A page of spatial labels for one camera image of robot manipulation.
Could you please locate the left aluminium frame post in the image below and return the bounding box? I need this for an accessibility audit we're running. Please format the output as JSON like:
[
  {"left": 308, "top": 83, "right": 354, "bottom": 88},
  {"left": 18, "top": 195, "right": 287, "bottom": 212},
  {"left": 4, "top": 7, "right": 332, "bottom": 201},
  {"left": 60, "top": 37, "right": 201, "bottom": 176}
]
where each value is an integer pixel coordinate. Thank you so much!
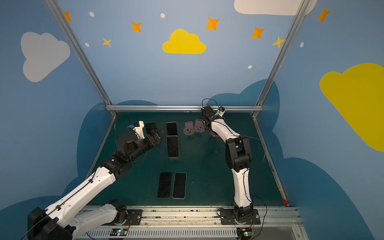
[{"left": 45, "top": 0, "right": 113, "bottom": 107}]

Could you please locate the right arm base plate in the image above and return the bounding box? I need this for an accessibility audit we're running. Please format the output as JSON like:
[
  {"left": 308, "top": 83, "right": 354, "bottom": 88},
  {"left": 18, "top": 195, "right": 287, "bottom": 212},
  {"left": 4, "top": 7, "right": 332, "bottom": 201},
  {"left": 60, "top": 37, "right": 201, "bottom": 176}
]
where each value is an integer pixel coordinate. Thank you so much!
[{"left": 217, "top": 208, "right": 261, "bottom": 225}]

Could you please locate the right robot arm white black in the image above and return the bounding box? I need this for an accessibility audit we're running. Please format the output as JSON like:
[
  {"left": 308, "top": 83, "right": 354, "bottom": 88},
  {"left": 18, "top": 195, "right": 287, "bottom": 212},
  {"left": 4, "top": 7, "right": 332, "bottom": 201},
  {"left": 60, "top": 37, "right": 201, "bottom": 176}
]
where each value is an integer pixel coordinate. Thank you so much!
[{"left": 202, "top": 106, "right": 254, "bottom": 223}]

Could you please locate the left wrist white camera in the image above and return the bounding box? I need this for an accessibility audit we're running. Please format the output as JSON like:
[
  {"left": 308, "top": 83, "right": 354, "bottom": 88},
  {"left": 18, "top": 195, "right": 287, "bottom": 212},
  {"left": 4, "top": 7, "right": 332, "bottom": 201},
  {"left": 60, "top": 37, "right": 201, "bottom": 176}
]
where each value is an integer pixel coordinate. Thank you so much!
[{"left": 129, "top": 121, "right": 145, "bottom": 140}]

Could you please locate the blue phone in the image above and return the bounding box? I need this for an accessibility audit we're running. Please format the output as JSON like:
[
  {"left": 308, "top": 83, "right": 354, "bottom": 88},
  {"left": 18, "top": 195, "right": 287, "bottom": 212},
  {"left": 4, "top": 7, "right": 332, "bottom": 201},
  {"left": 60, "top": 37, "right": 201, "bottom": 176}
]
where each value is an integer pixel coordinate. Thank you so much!
[{"left": 167, "top": 136, "right": 180, "bottom": 159}]

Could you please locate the aluminium frame post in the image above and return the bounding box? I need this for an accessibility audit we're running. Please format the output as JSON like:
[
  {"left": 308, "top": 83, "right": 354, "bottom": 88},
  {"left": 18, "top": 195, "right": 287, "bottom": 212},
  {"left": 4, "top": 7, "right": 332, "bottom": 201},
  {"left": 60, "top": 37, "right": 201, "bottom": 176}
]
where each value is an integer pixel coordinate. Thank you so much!
[
  {"left": 252, "top": 0, "right": 312, "bottom": 120},
  {"left": 45, "top": 0, "right": 113, "bottom": 107}
]

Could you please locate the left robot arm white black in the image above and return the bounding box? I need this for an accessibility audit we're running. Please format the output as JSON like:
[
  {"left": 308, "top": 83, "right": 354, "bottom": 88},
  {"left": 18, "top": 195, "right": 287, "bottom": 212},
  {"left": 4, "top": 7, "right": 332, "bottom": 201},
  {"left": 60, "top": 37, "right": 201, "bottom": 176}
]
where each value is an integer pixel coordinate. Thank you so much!
[{"left": 25, "top": 123, "right": 162, "bottom": 240}]

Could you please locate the green circuit board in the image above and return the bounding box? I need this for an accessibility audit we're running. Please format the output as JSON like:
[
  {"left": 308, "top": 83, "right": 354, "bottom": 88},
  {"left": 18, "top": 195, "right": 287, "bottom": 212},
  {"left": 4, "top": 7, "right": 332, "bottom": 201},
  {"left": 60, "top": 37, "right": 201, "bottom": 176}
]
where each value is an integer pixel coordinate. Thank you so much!
[
  {"left": 237, "top": 228, "right": 254, "bottom": 239},
  {"left": 110, "top": 229, "right": 129, "bottom": 237}
]

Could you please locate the right aluminium frame post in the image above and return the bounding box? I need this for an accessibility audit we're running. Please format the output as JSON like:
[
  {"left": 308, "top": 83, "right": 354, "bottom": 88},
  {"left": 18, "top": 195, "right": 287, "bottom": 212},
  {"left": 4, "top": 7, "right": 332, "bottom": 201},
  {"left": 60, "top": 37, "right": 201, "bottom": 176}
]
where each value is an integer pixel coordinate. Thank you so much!
[{"left": 252, "top": 0, "right": 312, "bottom": 120}]

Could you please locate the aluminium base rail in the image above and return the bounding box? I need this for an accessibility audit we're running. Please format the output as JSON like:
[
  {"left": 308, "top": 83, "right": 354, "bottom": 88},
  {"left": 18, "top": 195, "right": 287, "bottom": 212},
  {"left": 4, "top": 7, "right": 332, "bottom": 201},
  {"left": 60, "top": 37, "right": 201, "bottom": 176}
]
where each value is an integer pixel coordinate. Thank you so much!
[{"left": 75, "top": 206, "right": 309, "bottom": 240}]

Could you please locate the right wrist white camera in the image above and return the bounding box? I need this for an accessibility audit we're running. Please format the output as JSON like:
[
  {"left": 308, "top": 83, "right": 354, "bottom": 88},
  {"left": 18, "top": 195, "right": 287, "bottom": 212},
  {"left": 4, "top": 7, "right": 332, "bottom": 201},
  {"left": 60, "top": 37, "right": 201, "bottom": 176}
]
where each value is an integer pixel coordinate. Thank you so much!
[{"left": 216, "top": 106, "right": 225, "bottom": 118}]

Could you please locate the left green circuit board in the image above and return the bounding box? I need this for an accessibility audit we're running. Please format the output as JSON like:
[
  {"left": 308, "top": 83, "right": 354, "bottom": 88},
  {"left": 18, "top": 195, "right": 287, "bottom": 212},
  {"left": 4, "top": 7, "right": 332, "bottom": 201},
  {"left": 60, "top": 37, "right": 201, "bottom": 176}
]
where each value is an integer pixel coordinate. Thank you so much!
[{"left": 110, "top": 229, "right": 129, "bottom": 237}]

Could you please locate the wrist white camera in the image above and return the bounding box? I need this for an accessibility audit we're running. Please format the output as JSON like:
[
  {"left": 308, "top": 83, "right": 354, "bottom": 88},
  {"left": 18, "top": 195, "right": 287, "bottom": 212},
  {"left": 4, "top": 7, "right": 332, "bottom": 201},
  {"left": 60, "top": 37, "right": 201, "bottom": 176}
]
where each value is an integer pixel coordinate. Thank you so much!
[
  {"left": 129, "top": 121, "right": 145, "bottom": 140},
  {"left": 216, "top": 106, "right": 225, "bottom": 118}
]

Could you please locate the right green circuit board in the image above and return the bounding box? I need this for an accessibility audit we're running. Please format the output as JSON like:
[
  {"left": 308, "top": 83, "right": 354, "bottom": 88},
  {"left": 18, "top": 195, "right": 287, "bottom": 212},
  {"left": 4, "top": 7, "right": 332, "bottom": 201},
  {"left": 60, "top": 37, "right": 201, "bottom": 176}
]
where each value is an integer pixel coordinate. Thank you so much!
[{"left": 237, "top": 228, "right": 254, "bottom": 239}]

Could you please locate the purple phone back middle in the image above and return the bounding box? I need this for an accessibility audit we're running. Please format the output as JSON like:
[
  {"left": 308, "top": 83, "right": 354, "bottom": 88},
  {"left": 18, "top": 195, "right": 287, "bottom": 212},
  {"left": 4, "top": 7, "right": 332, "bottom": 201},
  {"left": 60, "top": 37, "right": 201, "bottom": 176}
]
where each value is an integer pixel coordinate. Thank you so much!
[{"left": 166, "top": 122, "right": 178, "bottom": 136}]

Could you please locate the wooden round phone stand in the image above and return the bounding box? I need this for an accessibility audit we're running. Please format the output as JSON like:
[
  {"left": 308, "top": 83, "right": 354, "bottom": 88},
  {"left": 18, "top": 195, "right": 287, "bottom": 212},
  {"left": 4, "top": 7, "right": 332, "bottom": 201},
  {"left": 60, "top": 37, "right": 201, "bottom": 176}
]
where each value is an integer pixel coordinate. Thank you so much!
[{"left": 209, "top": 130, "right": 220, "bottom": 138}]

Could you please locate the grey phone stand emptied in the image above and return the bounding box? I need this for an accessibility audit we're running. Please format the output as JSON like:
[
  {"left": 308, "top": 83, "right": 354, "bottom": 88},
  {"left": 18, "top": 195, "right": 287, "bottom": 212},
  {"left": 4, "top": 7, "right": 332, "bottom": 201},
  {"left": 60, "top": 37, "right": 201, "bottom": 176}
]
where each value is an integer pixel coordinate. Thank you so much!
[{"left": 183, "top": 121, "right": 195, "bottom": 136}]

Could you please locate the grey round stand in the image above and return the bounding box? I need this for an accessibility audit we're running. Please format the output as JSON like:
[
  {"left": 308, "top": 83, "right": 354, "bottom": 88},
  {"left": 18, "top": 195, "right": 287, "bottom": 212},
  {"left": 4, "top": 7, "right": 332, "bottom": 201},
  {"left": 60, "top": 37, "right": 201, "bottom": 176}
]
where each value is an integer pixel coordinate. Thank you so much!
[{"left": 194, "top": 119, "right": 205, "bottom": 133}]

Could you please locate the dark phone grey stand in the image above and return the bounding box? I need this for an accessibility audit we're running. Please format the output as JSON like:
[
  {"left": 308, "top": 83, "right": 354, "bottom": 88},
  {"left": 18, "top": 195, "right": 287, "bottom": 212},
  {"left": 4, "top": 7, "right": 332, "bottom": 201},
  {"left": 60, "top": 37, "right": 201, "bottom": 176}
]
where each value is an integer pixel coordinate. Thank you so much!
[{"left": 158, "top": 172, "right": 172, "bottom": 198}]

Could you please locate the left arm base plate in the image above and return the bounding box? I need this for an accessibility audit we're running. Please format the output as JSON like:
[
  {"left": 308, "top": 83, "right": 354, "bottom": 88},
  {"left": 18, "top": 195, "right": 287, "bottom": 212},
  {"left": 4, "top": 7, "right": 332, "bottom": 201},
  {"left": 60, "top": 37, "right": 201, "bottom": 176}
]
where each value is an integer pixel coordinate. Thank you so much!
[{"left": 109, "top": 209, "right": 143, "bottom": 226}]

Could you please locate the white phone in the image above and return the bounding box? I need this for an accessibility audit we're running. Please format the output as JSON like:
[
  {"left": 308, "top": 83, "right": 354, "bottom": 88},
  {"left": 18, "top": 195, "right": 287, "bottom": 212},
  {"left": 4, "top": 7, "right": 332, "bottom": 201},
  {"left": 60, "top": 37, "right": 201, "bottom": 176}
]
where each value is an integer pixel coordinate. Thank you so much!
[{"left": 172, "top": 173, "right": 187, "bottom": 199}]

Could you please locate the black phone far left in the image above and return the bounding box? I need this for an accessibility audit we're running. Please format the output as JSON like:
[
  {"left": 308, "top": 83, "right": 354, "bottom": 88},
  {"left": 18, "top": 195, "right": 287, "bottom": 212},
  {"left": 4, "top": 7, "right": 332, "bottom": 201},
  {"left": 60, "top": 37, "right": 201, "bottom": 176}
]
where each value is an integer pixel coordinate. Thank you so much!
[{"left": 145, "top": 122, "right": 158, "bottom": 134}]

